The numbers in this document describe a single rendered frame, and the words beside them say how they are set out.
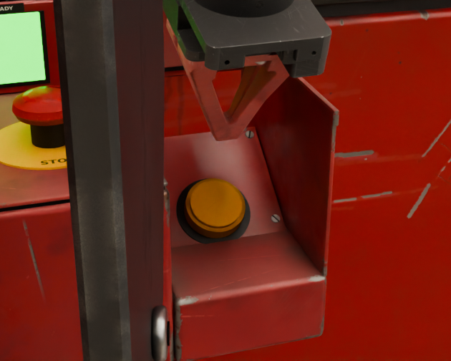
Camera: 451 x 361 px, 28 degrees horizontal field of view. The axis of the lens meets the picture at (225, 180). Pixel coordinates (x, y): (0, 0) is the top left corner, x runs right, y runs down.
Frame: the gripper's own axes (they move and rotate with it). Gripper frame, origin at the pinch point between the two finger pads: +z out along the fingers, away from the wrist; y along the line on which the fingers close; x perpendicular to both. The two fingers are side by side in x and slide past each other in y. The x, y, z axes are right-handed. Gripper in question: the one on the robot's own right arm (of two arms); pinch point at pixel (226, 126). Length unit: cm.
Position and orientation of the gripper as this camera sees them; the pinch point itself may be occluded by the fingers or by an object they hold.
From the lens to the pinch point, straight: 52.8
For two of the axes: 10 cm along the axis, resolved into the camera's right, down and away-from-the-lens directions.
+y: -2.9, -6.5, 7.0
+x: -9.5, 1.4, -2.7
